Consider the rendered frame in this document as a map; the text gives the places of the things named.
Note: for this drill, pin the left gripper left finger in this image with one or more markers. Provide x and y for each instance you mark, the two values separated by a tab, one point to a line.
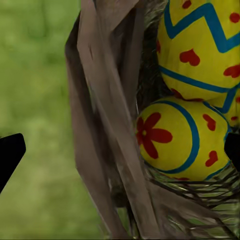
12	149

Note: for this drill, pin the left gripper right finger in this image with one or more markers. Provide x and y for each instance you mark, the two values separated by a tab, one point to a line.
232	149

